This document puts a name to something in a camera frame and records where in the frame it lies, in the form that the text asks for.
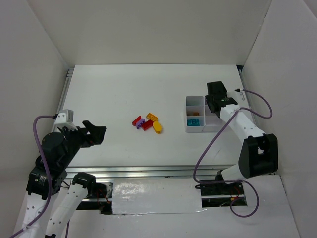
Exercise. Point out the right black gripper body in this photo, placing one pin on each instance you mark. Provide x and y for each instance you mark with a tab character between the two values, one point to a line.
211	102

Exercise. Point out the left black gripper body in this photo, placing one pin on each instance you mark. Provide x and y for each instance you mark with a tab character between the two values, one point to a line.
84	136

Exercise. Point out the white divided container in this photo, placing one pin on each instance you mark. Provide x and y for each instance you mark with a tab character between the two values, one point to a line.
194	104
212	122

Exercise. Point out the teal stepped lego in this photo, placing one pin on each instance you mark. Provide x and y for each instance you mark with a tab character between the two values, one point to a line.
193	122

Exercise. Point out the red curved lego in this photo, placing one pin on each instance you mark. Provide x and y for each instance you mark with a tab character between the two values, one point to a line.
136	120

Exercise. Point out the purple curved lego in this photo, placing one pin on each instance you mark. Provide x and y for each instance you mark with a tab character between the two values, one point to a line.
139	123

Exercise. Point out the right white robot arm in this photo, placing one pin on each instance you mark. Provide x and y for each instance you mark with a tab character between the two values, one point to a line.
259	152

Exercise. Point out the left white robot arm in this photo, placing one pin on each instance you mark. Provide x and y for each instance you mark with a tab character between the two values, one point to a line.
57	150

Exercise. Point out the red rectangular lego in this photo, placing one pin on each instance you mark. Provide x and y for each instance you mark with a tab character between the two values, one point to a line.
146	125

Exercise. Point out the orange flat lego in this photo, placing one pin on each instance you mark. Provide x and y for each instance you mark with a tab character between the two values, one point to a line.
152	117

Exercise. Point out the yellow oval lego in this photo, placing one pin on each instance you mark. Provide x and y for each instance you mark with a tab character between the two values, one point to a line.
157	127

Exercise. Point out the white foil sheet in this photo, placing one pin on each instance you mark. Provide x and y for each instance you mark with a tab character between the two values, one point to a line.
155	196

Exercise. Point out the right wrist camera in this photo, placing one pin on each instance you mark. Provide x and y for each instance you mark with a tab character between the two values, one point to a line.
239	94

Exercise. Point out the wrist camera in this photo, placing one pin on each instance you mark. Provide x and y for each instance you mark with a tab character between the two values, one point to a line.
64	118
239	94

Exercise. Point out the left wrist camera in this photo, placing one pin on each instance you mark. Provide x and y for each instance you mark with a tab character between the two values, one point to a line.
64	118

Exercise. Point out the right aluminium rail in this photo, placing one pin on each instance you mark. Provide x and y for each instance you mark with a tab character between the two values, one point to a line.
248	95

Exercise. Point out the aluminium rail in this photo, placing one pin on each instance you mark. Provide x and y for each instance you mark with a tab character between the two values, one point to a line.
248	95
66	86
142	172

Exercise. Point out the left aluminium rail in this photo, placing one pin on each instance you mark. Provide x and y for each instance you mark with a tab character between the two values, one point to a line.
66	86

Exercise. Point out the aluminium front rail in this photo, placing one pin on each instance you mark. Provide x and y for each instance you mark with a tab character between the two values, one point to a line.
142	172

